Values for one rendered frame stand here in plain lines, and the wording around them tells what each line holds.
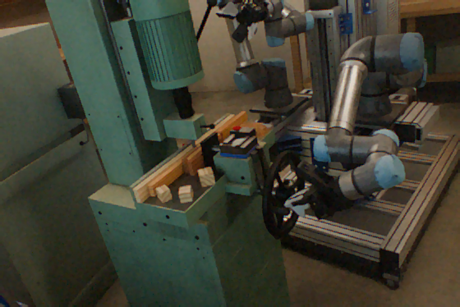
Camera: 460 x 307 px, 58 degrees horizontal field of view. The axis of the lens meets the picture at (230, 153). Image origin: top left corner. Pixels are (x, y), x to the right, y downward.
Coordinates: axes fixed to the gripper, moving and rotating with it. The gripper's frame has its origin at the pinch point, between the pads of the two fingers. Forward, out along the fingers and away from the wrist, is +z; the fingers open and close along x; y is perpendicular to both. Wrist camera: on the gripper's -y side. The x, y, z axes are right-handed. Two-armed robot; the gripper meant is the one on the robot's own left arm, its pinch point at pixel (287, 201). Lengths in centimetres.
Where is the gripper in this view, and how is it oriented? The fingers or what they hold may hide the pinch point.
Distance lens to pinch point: 125.8
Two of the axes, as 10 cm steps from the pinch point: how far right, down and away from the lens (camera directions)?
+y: 5.7, 8.1, 1.1
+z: -6.4, 3.6, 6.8
